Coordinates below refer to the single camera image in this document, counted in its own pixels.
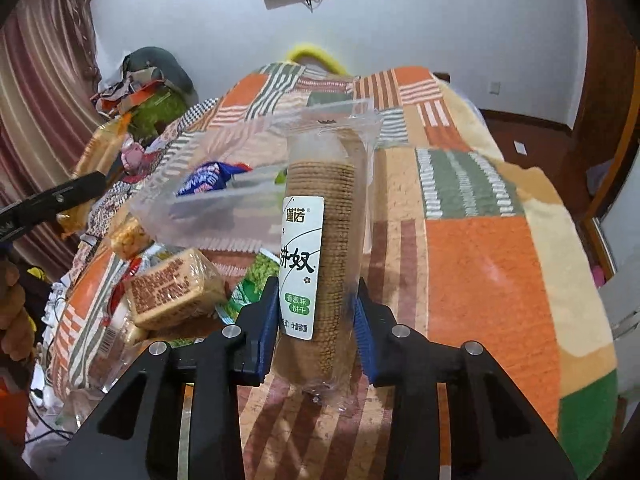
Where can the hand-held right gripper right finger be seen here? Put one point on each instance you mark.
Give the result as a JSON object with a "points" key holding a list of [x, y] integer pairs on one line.
{"points": [[363, 332]]}

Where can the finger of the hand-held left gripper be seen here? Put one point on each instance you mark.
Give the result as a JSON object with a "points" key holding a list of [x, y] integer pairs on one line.
{"points": [[60, 197]]}

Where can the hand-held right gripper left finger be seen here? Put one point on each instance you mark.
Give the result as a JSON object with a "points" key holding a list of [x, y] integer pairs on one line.
{"points": [[266, 332]]}

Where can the round cracker sleeve white label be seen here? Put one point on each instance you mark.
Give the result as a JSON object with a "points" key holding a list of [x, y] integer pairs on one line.
{"points": [[325, 240]]}

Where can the clear plastic storage bin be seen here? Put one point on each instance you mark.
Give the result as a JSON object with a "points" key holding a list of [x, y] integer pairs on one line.
{"points": [[225, 210]]}

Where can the person's left hand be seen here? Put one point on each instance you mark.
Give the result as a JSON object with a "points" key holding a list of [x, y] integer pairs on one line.
{"points": [[12, 310]]}

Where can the green snack packet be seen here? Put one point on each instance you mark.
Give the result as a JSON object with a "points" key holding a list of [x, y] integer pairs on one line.
{"points": [[252, 282]]}

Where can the yellow corn snack packet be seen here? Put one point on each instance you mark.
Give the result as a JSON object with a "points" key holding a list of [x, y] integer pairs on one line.
{"points": [[127, 237]]}

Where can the pink plush toy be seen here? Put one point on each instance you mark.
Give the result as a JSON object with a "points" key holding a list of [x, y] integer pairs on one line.
{"points": [[134, 155]]}

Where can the square biscuit pack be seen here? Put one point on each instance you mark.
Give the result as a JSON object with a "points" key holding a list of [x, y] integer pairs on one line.
{"points": [[172, 287]]}

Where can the striped curtain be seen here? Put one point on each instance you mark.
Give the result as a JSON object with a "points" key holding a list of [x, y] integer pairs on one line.
{"points": [[45, 85]]}

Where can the white red snack packet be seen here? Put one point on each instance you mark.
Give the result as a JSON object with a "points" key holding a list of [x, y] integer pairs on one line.
{"points": [[122, 310]]}

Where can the patchwork blanket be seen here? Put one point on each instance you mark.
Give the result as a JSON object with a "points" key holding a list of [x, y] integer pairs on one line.
{"points": [[475, 260]]}

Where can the pile of clothes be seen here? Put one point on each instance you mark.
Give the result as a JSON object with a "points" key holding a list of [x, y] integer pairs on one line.
{"points": [[150, 85]]}

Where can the blue snack packet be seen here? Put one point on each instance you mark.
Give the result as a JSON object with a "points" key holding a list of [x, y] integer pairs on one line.
{"points": [[207, 177]]}

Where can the yellow hoop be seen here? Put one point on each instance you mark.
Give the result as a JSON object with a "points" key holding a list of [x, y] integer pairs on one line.
{"points": [[315, 55]]}

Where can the white wall socket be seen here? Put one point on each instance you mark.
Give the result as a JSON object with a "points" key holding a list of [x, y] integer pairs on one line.
{"points": [[494, 88]]}

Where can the wooden door frame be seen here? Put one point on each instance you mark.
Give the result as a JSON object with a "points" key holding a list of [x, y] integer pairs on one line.
{"points": [[607, 110]]}

